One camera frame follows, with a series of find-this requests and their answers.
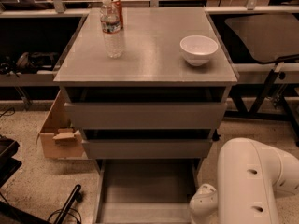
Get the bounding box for grey drawer cabinet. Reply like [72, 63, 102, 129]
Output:
[53, 7, 239, 173]

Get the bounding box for metal shelf frame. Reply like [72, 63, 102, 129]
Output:
[1, 5, 298, 96]

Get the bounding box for grey drawer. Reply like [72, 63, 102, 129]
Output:
[64, 103, 226, 129]
[82, 139, 212, 159]
[94, 159, 197, 224]

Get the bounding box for black office chair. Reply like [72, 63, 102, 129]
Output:
[223, 13, 299, 147]

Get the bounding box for grey middle drawer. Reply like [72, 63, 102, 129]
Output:
[82, 139, 212, 159]

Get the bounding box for black cable on floor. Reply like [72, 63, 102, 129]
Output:
[46, 207, 82, 224]

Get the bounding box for grey bottom drawer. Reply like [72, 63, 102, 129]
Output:
[94, 159, 197, 224]

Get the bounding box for red soda can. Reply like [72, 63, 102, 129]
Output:
[112, 0, 123, 28]

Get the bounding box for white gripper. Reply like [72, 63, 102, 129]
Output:
[189, 184, 218, 224]

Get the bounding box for black equipment left floor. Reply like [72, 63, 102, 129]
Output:
[0, 135, 84, 224]

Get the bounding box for clear plastic water bottle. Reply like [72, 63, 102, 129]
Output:
[100, 0, 123, 58]

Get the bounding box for brown cardboard box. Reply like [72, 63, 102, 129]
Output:
[39, 92, 84, 159]

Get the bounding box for white ceramic bowl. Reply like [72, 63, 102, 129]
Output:
[179, 35, 219, 66]

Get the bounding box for dark headphones on shelf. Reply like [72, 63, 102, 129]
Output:
[0, 52, 60, 75]

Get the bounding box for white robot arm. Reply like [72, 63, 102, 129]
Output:
[190, 138, 299, 224]

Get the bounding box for grey top drawer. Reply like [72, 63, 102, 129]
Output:
[64, 103, 226, 129]

